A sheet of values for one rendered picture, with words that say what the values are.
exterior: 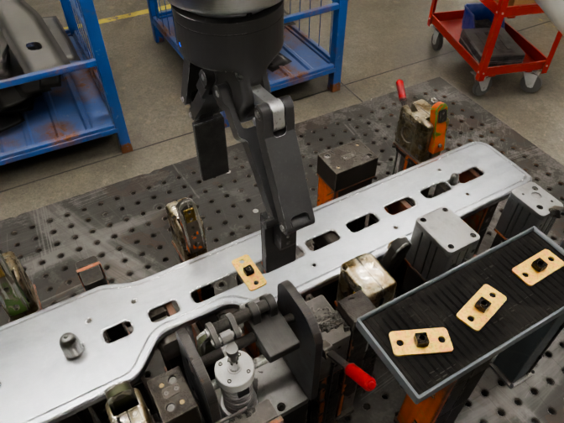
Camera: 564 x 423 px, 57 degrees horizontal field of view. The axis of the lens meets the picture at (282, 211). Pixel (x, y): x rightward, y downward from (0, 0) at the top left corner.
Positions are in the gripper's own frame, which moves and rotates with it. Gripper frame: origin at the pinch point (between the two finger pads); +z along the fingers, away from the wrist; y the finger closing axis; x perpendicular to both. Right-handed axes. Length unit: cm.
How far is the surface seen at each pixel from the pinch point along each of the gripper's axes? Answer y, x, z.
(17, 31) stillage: 261, 7, 95
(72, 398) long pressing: 17, 25, 46
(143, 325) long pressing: 24, 11, 46
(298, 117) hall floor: 182, -119, 146
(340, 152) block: 44, -45, 43
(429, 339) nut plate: -9.3, -22.7, 29.8
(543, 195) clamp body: 8, -71, 40
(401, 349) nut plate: -8.6, -18.3, 29.8
